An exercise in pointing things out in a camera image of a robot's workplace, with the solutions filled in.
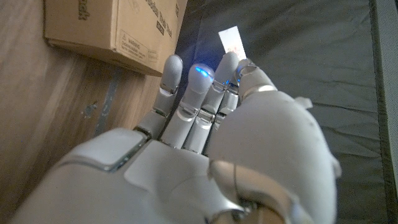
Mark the black backdrop curtain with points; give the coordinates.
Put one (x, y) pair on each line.
(311, 49)

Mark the white postage stamp sheet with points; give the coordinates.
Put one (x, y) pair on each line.
(231, 40)

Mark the brown cardboard box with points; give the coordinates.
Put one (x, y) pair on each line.
(102, 28)

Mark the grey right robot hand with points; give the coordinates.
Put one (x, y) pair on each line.
(186, 174)

